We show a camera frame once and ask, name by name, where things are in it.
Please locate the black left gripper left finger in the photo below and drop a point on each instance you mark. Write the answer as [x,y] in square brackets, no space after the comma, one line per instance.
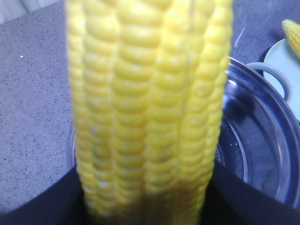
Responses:
[61,204]

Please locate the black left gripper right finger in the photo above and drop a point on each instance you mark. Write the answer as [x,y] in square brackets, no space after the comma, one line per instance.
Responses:
[231,201]

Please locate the bright yellow corn cob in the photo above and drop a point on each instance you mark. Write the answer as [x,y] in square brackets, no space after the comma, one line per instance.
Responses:
[292,32]
[100,31]

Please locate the green round plate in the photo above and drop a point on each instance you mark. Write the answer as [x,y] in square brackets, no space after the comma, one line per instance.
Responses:
[283,58]

